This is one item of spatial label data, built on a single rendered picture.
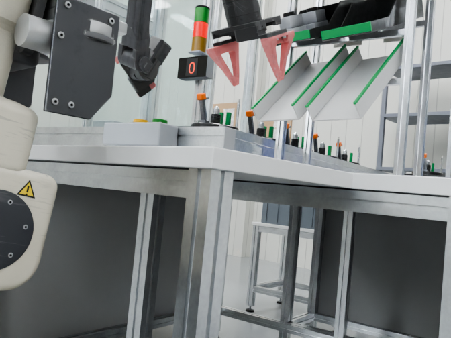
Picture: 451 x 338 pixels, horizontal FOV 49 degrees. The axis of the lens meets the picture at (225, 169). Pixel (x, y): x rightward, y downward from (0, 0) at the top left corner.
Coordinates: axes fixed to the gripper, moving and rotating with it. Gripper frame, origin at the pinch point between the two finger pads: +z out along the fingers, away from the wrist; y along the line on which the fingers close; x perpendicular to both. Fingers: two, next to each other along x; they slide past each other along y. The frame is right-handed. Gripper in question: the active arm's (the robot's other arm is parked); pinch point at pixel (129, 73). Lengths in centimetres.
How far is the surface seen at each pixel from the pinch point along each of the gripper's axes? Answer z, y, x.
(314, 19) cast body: -50, -9, -36
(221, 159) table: -100, -4, 22
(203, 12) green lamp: -2.4, 3.6, -31.8
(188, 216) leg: -96, -9, 29
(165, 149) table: -91, -1, 25
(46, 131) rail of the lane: 11.9, -2.1, 31.2
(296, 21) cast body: -51, -6, -30
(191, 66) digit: -3.7, -8.8, -17.9
